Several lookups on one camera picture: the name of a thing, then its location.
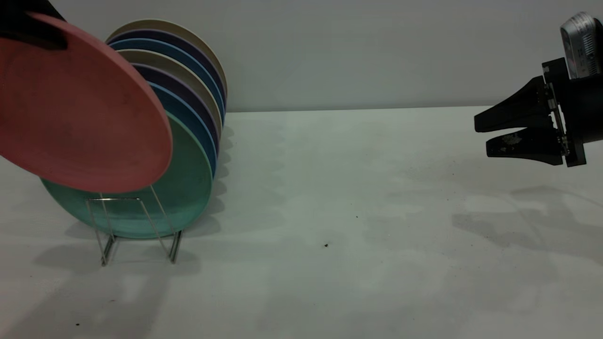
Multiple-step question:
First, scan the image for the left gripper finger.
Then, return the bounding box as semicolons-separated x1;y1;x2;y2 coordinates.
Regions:
0;14;67;50
0;0;64;20

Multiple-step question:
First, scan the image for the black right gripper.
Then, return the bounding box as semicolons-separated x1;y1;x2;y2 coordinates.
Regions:
475;57;603;168

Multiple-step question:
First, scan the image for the pink plate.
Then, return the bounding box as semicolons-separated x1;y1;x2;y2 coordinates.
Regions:
0;13;173;194

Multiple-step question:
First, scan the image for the blue plate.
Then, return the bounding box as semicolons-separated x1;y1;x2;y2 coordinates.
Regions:
150;82;218;177
109;39;226;128

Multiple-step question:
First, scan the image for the dark purple plate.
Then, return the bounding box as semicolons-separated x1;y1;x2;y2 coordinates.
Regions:
134;64;220;153
106;29;228;113

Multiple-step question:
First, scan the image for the beige plate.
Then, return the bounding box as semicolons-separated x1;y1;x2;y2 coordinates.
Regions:
118;49;223;142
105;19;229;102

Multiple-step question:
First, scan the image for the green plate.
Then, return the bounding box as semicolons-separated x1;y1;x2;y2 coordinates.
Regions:
41;111;213;239

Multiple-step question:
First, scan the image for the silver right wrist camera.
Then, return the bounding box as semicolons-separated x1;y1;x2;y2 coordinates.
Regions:
560;12;603;80

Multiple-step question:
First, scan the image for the metal wire plate rack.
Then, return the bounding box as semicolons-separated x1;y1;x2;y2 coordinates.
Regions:
86;185;183;267

